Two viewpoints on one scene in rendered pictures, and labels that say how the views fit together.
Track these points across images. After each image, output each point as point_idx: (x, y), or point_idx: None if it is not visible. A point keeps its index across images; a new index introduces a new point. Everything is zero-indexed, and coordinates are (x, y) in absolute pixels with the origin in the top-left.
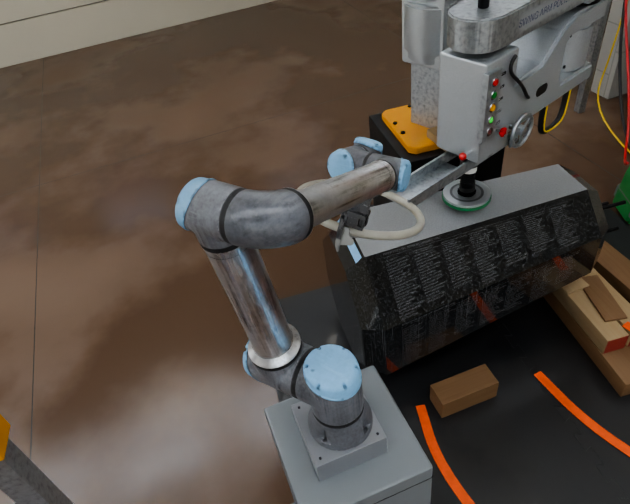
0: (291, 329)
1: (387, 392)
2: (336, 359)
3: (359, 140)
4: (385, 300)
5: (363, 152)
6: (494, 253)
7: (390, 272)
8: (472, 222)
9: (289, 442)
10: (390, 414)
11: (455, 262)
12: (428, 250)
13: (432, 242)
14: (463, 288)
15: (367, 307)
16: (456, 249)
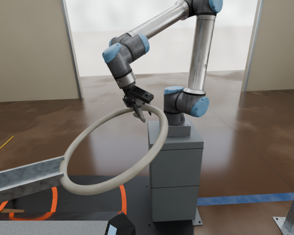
0: (186, 88)
1: (150, 135)
2: (171, 88)
3: (119, 43)
4: (111, 214)
5: (127, 37)
6: (11, 215)
7: (95, 217)
8: None
9: (193, 131)
10: (152, 130)
11: (43, 216)
12: (53, 218)
13: (44, 219)
14: (55, 212)
15: (125, 221)
16: (32, 217)
